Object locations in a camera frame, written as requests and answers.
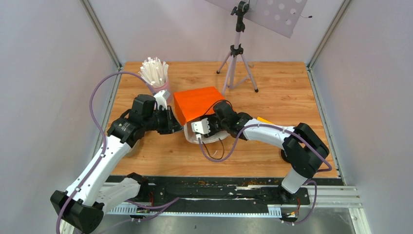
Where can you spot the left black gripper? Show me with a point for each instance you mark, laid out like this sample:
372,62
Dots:
173,125

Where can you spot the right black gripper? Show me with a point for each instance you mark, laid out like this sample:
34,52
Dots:
210,117

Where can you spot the orange paper bag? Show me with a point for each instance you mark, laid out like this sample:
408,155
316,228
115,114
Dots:
194,105

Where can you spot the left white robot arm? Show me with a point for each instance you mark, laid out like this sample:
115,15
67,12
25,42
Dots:
83,204

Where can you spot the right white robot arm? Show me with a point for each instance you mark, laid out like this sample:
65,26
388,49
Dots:
302,147

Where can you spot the pink translucent straw holder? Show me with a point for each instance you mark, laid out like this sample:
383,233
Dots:
165,87

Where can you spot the bundle of white straws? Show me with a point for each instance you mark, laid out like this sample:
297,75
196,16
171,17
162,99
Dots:
154,71

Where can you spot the grey perforated panel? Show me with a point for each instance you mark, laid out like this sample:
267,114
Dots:
280,16

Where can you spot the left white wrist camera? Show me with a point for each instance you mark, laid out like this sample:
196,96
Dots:
161,100

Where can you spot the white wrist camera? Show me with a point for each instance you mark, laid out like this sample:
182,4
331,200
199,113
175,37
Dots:
161,100
201,128

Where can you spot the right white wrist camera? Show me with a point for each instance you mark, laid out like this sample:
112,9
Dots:
201,128

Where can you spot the yellow triangular plastic bracket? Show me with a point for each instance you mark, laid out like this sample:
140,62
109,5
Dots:
264,120

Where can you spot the silver camera tripod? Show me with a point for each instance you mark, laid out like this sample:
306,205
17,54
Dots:
237,50

